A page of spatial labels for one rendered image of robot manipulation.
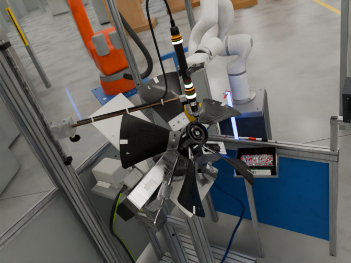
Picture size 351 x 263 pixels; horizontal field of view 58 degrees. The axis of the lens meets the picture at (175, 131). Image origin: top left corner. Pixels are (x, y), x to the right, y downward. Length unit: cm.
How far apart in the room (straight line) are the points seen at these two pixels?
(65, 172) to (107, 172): 26
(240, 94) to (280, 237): 108
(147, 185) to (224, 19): 105
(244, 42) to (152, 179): 101
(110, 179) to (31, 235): 48
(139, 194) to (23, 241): 73
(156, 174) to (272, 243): 129
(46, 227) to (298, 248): 163
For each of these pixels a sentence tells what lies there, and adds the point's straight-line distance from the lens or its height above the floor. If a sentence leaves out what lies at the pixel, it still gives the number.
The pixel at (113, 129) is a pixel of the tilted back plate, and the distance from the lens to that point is 157.
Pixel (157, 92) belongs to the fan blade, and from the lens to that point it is 152.
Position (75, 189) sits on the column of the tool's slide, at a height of 103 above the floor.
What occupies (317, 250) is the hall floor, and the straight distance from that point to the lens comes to 244.
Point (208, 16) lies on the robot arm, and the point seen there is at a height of 161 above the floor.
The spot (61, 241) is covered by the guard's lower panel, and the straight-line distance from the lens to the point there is 198.
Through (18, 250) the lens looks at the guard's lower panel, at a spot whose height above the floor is 89.
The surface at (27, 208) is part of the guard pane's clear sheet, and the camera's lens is 180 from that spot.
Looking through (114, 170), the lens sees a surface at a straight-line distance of 182.
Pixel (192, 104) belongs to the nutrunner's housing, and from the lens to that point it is 144.
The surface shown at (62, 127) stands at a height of 138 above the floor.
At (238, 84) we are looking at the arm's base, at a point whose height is 109.
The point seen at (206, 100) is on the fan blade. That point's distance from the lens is 172.
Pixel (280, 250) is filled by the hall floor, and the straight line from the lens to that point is 243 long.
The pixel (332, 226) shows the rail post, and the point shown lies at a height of 28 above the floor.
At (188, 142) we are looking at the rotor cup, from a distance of 138.
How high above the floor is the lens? 197
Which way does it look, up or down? 31 degrees down
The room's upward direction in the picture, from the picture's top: 17 degrees counter-clockwise
